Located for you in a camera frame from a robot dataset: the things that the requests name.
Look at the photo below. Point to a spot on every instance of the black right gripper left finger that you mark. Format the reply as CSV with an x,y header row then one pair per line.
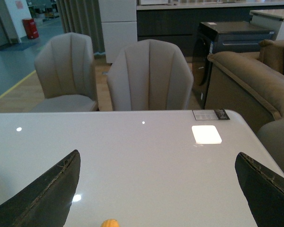
x,y
47,200

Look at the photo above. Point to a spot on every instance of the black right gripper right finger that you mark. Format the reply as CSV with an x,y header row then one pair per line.
x,y
263,190

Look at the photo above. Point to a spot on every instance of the yellow corn cob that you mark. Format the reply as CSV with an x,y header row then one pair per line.
x,y
110,223

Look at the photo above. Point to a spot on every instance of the beige chair at right edge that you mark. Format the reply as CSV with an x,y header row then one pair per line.
x,y
271,135

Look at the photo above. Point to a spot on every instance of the label sticker on table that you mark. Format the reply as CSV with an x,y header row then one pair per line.
x,y
217,114

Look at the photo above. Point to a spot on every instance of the brown sofa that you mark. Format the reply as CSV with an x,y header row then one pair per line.
x,y
249,83

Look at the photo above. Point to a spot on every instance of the beige chair left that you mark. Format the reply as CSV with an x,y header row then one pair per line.
x,y
66,70

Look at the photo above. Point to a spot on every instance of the black washing machine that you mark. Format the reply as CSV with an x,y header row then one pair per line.
x,y
213,37

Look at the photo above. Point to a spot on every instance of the red bin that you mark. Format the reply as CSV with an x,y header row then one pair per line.
x,y
30,28

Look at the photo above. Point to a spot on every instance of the white counter at right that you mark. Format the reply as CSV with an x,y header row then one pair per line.
x,y
272,19

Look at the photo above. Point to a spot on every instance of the green curtain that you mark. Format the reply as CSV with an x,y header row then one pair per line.
x,y
82,17

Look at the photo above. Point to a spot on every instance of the dark kitchen counter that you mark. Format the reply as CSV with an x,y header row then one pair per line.
x,y
177,21

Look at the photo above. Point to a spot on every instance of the white cabinet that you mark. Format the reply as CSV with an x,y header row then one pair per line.
x,y
119,25

